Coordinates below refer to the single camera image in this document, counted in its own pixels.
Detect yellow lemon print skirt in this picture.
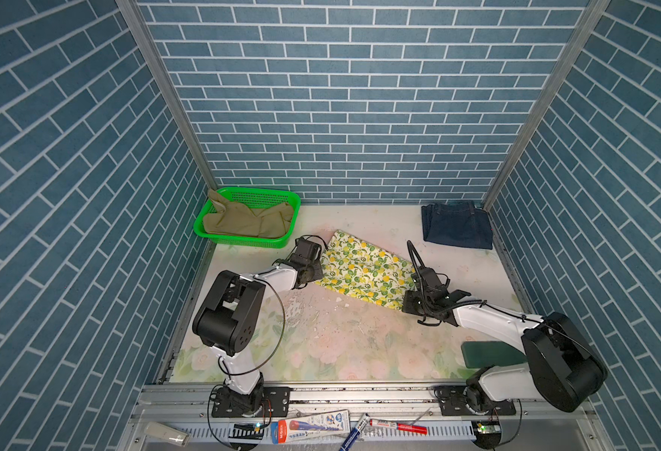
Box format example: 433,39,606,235
317,230,414,311

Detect dark blue denim skirt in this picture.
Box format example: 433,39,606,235
421,201,493,250

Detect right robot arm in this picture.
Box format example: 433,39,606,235
402,267,608,415

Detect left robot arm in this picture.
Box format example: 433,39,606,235
192,235,328,401

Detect dark green pad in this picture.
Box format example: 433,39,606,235
461,341,527,368

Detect olive khaki skirt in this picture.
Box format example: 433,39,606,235
202,190,295,239

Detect toothpaste box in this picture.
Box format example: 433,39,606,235
270,410,350,445

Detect blue marker pen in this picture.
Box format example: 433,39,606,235
339,413,370,451

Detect white plastic cup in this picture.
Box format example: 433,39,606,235
145,422,191,447

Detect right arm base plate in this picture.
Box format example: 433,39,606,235
432,384,516,416

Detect red handled screwdriver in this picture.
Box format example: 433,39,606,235
369,418,428,435

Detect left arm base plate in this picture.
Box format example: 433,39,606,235
210,386,291,418

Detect aluminium rail frame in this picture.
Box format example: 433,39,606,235
118,381,612,450

